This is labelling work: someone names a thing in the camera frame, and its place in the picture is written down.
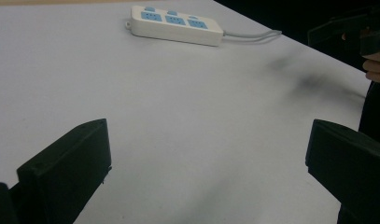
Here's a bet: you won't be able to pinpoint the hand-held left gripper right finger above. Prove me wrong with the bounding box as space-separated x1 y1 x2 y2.
304 119 380 224

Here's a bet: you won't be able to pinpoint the grey power strip cable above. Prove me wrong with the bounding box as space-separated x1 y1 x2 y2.
222 29 283 41

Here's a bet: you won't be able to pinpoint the white power strip blue sockets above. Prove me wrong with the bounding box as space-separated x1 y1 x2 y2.
125 5 225 48

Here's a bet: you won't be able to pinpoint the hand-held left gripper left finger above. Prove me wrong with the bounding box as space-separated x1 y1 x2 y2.
16 118 113 224

